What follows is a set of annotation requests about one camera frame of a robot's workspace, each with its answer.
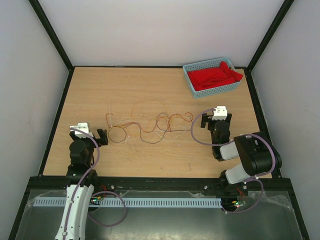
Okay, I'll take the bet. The left green circuit board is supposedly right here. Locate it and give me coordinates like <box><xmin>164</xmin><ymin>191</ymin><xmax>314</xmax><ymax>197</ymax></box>
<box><xmin>89</xmin><ymin>196</ymin><xmax>104</xmax><ymax>206</ymax></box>

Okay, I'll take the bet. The white zip tie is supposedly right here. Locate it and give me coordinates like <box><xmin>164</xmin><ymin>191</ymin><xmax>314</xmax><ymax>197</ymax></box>
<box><xmin>108</xmin><ymin>100</ymin><xmax>113</xmax><ymax>128</ymax></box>

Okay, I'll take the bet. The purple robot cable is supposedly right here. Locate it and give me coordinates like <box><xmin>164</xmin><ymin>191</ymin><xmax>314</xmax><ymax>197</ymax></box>
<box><xmin>62</xmin><ymin>128</ymin><xmax>127</xmax><ymax>240</ymax></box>
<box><xmin>190</xmin><ymin>107</ymin><xmax>279</xmax><ymax>215</ymax></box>

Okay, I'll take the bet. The right green circuit board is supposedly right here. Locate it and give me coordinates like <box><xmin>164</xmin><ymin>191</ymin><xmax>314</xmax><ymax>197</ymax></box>
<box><xmin>231</xmin><ymin>200</ymin><xmax>246</xmax><ymax>208</ymax></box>

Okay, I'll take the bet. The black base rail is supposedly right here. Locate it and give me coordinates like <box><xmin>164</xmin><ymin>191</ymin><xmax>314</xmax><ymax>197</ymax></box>
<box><xmin>26</xmin><ymin>176</ymin><xmax>293</xmax><ymax>197</ymax></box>

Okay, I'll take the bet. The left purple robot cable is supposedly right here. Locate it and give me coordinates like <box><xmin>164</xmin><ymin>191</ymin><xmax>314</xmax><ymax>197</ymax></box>
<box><xmin>62</xmin><ymin>128</ymin><xmax>127</xmax><ymax>240</ymax></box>

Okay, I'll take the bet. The light blue slotted cable duct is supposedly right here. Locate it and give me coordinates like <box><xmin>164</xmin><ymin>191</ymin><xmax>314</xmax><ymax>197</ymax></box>
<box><xmin>33</xmin><ymin>197</ymin><xmax>221</xmax><ymax>209</ymax></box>

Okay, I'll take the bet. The light blue plastic basket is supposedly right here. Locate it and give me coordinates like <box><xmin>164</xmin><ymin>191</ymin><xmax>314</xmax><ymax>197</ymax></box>
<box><xmin>182</xmin><ymin>57</ymin><xmax>244</xmax><ymax>99</ymax></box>

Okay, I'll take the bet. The white wire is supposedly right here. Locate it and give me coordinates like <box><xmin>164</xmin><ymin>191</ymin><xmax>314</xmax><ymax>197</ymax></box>
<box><xmin>109</xmin><ymin>103</ymin><xmax>198</xmax><ymax>145</ymax></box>

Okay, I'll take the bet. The green circuit board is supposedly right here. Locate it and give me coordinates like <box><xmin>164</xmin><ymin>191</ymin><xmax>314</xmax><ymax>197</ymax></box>
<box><xmin>89</xmin><ymin>196</ymin><xmax>104</xmax><ymax>206</ymax></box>
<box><xmin>231</xmin><ymin>200</ymin><xmax>246</xmax><ymax>208</ymax></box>

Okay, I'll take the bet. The red cloth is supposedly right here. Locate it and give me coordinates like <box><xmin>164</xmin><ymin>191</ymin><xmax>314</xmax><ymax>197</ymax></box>
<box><xmin>187</xmin><ymin>61</ymin><xmax>243</xmax><ymax>91</ymax></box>

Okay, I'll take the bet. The black aluminium frame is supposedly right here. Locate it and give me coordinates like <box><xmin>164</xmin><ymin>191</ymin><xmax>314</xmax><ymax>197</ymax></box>
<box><xmin>8</xmin><ymin>0</ymin><xmax>309</xmax><ymax>240</ymax></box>

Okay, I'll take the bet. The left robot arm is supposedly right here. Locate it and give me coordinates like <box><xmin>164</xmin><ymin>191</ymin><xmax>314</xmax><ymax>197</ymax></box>
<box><xmin>55</xmin><ymin>126</ymin><xmax>109</xmax><ymax>240</ymax></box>

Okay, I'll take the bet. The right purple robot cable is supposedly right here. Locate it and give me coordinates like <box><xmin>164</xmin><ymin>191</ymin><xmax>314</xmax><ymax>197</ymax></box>
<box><xmin>190</xmin><ymin>107</ymin><xmax>279</xmax><ymax>215</ymax></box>

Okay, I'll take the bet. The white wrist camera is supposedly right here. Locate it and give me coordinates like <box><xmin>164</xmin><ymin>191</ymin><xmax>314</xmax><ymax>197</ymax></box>
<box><xmin>211</xmin><ymin>106</ymin><xmax>228</xmax><ymax>121</ymax></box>
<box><xmin>69</xmin><ymin>122</ymin><xmax>94</xmax><ymax>138</ymax></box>

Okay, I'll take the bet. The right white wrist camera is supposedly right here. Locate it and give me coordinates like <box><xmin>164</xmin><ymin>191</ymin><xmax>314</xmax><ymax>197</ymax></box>
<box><xmin>211</xmin><ymin>106</ymin><xmax>228</xmax><ymax>121</ymax></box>

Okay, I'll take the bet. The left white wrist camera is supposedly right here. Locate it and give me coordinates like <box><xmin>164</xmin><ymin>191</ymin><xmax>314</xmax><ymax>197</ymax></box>
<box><xmin>69</xmin><ymin>122</ymin><xmax>94</xmax><ymax>138</ymax></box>

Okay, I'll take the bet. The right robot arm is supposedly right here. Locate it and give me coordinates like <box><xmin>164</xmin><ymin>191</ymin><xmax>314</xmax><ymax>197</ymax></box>
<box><xmin>200</xmin><ymin>113</ymin><xmax>282</xmax><ymax>195</ymax></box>

